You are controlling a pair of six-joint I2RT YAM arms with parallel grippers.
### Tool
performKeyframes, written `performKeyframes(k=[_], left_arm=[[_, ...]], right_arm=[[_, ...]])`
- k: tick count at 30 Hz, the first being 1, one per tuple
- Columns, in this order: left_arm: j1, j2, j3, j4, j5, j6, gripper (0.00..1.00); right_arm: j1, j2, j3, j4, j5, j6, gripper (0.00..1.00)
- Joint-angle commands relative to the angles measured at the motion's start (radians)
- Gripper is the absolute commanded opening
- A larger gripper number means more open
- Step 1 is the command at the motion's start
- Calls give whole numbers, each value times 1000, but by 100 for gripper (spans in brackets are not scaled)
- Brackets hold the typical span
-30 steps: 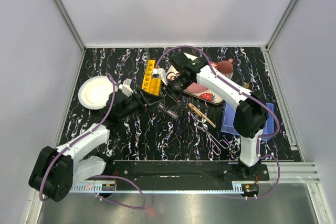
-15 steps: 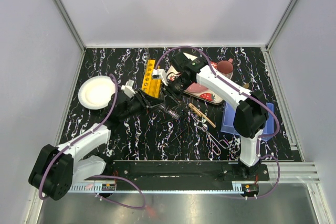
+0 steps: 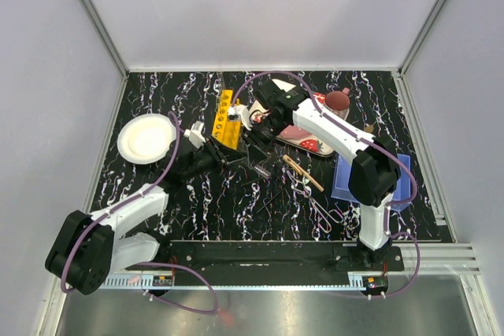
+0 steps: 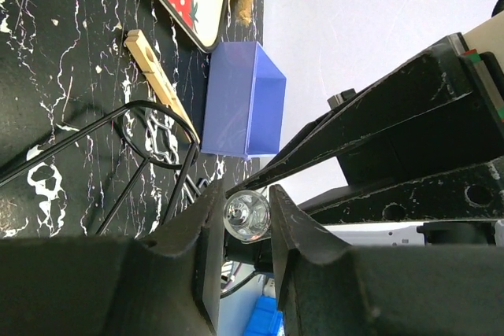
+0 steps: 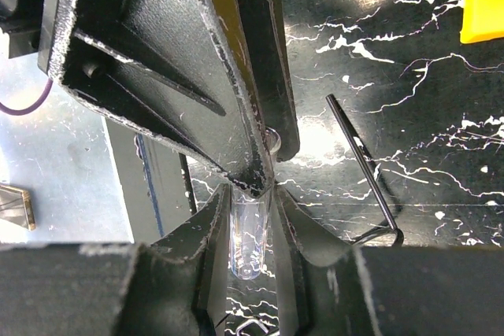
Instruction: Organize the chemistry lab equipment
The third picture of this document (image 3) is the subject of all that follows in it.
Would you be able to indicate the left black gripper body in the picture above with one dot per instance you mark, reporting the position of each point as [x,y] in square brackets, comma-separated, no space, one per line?
[211,158]

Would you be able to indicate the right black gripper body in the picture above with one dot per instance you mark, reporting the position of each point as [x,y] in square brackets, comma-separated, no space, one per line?
[264,134]

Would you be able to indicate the glass test tube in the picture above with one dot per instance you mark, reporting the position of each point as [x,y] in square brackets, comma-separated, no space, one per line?
[262,169]

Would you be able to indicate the wooden test tube clamp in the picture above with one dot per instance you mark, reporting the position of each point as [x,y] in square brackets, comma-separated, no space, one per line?
[301,171]

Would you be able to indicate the pink patterned mug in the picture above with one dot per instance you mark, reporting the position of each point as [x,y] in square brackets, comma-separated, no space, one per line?
[338,102]

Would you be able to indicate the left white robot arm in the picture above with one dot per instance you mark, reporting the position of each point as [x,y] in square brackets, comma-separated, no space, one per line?
[90,246]

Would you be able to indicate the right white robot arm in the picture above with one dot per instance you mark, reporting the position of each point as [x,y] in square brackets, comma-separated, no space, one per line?
[298,106]

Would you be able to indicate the yellow test tube rack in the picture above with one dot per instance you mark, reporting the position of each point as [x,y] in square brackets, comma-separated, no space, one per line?
[224,131]

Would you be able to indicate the pink polka dot plate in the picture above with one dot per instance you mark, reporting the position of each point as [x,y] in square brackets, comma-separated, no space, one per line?
[293,133]

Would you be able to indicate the strawberry pattern tray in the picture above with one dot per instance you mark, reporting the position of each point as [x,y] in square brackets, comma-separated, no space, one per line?
[311,144]

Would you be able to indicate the white paper plate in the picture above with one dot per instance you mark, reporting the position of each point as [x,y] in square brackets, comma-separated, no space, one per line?
[146,139]

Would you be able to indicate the blue plastic box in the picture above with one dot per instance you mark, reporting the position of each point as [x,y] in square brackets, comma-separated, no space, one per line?
[401,182]

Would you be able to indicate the metal crucible tongs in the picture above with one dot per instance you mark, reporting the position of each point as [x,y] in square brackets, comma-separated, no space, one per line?
[321,220]

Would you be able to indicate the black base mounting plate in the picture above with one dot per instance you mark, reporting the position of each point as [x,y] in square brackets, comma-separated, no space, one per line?
[262,264]

